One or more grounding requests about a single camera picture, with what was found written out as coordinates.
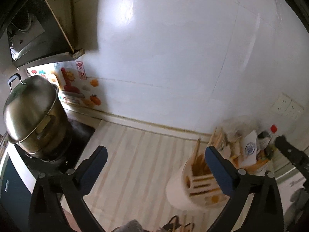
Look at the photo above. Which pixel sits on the steel pot with lid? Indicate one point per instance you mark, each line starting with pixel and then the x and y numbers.
pixel 34 117

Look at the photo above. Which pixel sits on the fruit wall sticker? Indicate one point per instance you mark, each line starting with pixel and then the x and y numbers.
pixel 74 85

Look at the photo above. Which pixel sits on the striped cat table mat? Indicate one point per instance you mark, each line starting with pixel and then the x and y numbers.
pixel 132 184

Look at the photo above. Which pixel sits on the white paper packet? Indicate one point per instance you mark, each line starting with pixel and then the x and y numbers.
pixel 249 149

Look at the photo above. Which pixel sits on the wall power outlet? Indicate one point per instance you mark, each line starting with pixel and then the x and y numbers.
pixel 287 107

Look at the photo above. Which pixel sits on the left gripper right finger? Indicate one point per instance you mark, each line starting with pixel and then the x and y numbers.
pixel 236 184

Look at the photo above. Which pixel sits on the black stove top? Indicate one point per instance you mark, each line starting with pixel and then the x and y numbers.
pixel 65 156

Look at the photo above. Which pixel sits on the wooden chopstick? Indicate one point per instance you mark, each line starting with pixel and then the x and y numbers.
pixel 196 151

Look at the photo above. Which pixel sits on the white utensil holder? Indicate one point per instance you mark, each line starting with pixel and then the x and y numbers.
pixel 186 192

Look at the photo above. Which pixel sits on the red cap sauce bottle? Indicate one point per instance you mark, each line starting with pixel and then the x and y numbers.
pixel 270 148

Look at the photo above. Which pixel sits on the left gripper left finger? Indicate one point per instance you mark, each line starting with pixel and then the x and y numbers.
pixel 78 184

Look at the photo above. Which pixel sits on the range hood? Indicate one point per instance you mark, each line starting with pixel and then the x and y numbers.
pixel 42 32

